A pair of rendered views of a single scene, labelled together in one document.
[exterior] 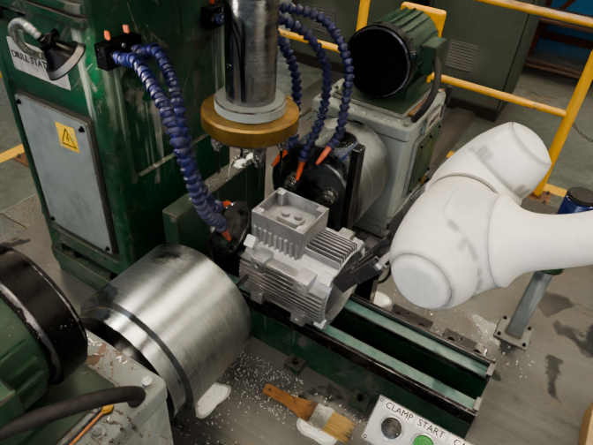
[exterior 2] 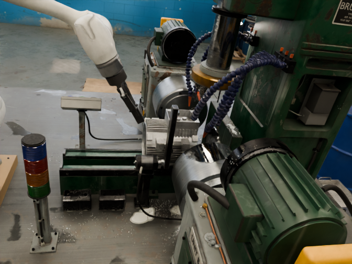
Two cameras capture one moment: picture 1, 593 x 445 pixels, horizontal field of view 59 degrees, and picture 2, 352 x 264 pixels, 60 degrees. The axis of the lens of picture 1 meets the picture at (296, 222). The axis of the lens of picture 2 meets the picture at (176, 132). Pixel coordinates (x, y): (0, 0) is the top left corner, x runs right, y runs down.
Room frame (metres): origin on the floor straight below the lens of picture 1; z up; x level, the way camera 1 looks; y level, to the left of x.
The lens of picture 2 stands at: (1.58, -0.74, 1.70)
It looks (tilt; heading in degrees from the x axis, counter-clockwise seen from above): 31 degrees down; 136
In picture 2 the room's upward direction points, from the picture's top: 10 degrees clockwise
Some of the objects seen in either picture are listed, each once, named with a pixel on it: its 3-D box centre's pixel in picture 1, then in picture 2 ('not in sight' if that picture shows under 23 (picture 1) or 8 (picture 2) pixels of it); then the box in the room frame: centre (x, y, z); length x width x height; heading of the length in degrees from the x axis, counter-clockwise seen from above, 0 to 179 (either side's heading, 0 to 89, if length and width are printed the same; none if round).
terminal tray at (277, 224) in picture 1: (289, 223); (180, 123); (0.82, 0.01, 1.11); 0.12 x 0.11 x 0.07; 60
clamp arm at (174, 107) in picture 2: (350, 199); (169, 138); (0.90, -0.11, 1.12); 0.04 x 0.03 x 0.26; 61
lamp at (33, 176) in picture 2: not in sight; (37, 174); (0.85, -0.55, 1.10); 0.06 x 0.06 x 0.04
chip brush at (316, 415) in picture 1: (307, 410); not in sight; (0.59, -0.05, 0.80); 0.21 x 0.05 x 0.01; 64
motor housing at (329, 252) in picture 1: (303, 265); (168, 142); (0.80, -0.02, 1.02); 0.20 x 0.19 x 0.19; 60
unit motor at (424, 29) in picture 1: (402, 92); (250, 250); (1.39, -0.27, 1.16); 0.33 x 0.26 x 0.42; 151
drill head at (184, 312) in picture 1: (144, 349); (177, 100); (0.53, 0.24, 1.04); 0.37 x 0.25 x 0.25; 151
